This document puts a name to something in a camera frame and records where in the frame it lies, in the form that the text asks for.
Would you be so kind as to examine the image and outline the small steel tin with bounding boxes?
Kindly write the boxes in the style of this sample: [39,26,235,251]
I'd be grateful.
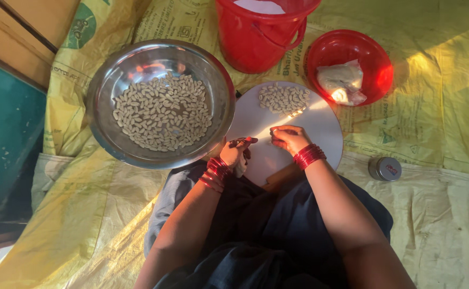
[368,157,403,182]

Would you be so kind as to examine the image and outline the heap of peanuts in bowl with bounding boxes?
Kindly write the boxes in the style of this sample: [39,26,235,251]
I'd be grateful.
[112,71,213,153]

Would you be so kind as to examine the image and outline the small dark tool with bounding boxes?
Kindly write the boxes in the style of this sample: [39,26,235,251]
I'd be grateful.
[228,138,252,160]

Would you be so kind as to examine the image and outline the person's dark clothing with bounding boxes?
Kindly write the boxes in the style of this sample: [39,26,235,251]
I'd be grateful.
[144,160,394,289]

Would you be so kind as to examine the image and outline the red plastic bucket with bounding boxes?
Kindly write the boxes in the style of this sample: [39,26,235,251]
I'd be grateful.
[215,0,323,75]

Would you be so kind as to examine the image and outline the round white board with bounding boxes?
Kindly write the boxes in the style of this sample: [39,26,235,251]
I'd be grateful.
[226,81,344,187]

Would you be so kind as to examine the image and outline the red bangles on left wrist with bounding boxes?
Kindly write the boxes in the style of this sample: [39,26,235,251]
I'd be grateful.
[198,157,233,194]

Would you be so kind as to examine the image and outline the wooden board base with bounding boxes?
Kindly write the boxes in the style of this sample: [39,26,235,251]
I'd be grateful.
[262,162,304,194]

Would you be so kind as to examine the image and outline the person's right hand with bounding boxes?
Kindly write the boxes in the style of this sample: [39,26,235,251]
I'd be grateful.
[269,124,314,157]

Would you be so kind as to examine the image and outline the wooden furniture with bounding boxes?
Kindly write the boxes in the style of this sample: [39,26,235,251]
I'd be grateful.
[0,0,81,90]

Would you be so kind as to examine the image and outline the red plastic bowl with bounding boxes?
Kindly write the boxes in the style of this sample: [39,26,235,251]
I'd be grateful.
[306,29,394,107]

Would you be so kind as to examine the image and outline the printed yellow woven sack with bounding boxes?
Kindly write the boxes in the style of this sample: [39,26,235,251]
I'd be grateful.
[43,0,469,180]

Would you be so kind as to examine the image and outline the teal painted panel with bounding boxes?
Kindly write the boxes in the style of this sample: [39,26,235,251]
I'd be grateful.
[0,54,47,243]

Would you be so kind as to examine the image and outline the person's left hand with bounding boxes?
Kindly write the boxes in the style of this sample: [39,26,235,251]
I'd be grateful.
[220,136,259,169]

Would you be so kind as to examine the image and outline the red bangles on wrist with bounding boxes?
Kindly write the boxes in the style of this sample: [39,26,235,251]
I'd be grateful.
[198,157,233,194]
[293,143,327,171]

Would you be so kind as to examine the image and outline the crumpled clear plastic bag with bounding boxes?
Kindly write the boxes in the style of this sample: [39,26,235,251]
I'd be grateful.
[317,59,368,107]

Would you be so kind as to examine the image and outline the white contents of bucket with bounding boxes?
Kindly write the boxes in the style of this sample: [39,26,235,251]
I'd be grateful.
[233,0,286,15]

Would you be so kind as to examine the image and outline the plain yellow woven sack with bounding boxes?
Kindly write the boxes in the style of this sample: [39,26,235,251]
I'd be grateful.
[0,138,469,289]

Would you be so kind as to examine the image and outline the red bangles on right wrist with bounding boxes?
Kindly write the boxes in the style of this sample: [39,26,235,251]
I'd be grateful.
[293,143,327,171]

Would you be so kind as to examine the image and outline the small heap of peanuts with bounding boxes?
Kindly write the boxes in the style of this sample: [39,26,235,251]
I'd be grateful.
[258,82,311,118]

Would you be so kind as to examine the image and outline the large steel bowl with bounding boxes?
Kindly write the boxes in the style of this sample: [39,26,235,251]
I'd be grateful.
[84,39,236,170]

